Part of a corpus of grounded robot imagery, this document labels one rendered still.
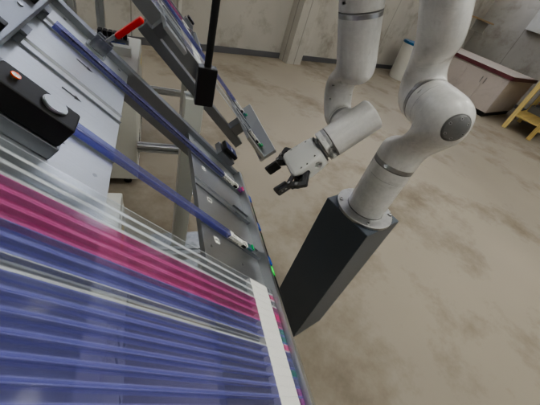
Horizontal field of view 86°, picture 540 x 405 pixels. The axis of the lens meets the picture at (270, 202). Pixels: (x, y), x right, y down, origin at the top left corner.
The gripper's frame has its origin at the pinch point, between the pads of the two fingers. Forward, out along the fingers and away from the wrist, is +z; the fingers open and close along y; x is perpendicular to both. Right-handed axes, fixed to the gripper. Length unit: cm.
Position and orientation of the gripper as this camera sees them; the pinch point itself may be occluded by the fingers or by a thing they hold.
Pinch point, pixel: (274, 179)
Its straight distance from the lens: 82.2
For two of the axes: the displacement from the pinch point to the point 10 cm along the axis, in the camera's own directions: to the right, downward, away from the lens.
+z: -8.2, 5.3, 2.2
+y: -2.6, -6.9, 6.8
